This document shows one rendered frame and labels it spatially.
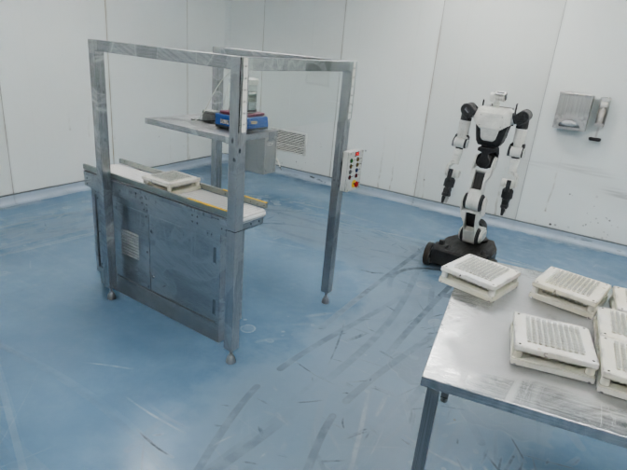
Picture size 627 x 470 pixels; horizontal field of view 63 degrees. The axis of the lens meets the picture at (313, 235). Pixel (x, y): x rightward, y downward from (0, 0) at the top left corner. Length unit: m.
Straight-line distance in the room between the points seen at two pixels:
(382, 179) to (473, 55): 1.74
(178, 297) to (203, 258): 0.40
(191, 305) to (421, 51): 4.04
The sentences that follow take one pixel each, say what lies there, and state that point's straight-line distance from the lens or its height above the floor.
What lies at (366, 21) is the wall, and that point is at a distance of 6.44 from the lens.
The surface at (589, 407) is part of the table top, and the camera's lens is 1.74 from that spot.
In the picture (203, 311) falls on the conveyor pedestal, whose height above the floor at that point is 0.18.
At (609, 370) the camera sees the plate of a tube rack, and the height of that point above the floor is 0.90.
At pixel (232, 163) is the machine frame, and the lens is 2.54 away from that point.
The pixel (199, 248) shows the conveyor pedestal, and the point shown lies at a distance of 3.03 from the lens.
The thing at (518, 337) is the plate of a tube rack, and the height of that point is 0.89.
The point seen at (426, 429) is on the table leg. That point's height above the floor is 0.62.
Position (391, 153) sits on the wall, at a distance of 6.33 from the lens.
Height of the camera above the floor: 1.74
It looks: 21 degrees down
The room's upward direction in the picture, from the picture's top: 5 degrees clockwise
